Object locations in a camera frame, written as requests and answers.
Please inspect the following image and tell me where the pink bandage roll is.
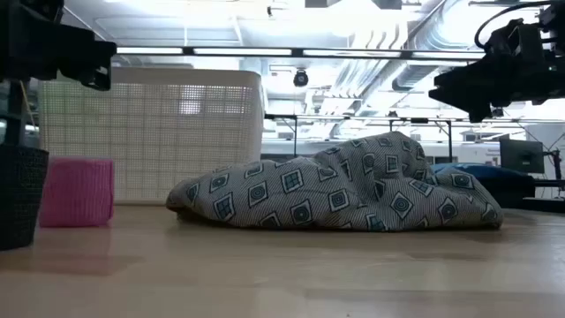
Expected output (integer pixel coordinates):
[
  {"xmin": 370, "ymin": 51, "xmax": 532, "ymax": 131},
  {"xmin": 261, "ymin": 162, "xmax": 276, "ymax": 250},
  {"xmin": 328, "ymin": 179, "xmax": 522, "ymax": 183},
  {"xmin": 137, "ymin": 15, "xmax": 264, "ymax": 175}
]
[{"xmin": 38, "ymin": 157, "xmax": 115, "ymax": 228}]

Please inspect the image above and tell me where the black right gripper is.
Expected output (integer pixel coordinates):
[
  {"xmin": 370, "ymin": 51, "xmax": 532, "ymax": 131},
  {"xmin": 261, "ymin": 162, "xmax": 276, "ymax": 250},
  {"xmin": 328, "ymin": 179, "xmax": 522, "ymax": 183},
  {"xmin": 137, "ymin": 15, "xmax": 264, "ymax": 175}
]
[{"xmin": 428, "ymin": 19, "xmax": 548, "ymax": 124}]

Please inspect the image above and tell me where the LED light bar frame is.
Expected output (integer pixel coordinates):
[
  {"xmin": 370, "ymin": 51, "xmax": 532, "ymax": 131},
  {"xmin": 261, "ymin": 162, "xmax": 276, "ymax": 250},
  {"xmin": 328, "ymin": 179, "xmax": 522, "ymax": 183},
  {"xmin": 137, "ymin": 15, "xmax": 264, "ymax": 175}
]
[{"xmin": 115, "ymin": 46, "xmax": 486, "ymax": 62}]

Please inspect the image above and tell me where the black computer monitor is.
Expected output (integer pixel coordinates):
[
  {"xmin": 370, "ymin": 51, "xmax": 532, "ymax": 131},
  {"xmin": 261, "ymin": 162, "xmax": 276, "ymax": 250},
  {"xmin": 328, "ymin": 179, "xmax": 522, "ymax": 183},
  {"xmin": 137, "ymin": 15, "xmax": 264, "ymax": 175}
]
[{"xmin": 499, "ymin": 138, "xmax": 546, "ymax": 175}]

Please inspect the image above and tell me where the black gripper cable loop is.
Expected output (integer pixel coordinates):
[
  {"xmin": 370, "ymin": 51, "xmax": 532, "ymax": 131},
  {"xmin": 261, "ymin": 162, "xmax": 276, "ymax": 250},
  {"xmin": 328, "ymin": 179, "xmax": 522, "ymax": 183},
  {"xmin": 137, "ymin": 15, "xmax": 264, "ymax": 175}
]
[{"xmin": 474, "ymin": 0, "xmax": 553, "ymax": 49}]

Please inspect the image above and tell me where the grey patterned cloth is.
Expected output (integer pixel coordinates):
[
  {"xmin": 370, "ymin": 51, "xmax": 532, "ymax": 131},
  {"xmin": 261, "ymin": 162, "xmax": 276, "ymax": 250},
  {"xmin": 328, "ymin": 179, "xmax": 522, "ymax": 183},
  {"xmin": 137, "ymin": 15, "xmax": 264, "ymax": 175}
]
[{"xmin": 165, "ymin": 131, "xmax": 504, "ymax": 233}]

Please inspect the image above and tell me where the black background desk frame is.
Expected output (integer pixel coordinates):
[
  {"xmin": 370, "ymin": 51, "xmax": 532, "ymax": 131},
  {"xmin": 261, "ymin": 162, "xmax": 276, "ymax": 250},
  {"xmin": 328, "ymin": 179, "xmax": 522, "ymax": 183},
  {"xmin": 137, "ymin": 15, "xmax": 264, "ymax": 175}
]
[{"xmin": 263, "ymin": 113, "xmax": 454, "ymax": 159}]

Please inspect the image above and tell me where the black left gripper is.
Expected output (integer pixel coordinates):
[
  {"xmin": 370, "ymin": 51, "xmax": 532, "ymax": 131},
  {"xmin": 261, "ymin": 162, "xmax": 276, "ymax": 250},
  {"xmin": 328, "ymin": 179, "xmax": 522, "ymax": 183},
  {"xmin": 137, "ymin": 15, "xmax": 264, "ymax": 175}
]
[{"xmin": 0, "ymin": 0, "xmax": 118, "ymax": 92}]

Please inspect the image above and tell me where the blue first aid pouch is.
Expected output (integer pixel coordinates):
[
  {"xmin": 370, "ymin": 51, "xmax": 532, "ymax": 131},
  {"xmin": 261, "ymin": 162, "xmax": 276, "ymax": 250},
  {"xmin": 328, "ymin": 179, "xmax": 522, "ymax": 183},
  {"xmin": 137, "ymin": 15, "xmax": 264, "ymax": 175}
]
[{"xmin": 430, "ymin": 162, "xmax": 536, "ymax": 208}]

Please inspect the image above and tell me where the white perforated plastic basket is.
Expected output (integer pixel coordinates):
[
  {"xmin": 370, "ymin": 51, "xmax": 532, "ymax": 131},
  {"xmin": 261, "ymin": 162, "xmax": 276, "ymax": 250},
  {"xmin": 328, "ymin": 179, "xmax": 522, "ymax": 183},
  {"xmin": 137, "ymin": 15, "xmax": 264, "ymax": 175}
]
[{"xmin": 37, "ymin": 65, "xmax": 265, "ymax": 207}]

